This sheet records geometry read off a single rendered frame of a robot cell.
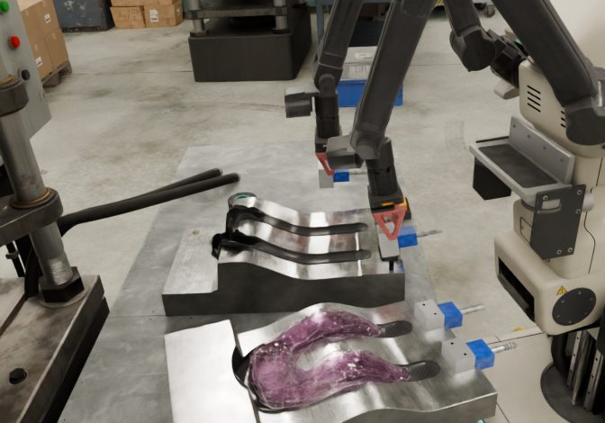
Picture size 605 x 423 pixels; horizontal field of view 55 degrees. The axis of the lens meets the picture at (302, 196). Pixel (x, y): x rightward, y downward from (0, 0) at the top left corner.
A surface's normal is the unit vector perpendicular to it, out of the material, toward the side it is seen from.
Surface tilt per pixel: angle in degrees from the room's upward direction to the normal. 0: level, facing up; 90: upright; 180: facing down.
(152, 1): 84
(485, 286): 0
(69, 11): 90
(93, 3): 90
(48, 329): 0
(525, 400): 0
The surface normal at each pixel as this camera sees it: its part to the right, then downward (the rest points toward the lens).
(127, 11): -0.18, 0.58
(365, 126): -0.22, 0.84
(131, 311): -0.07, -0.87
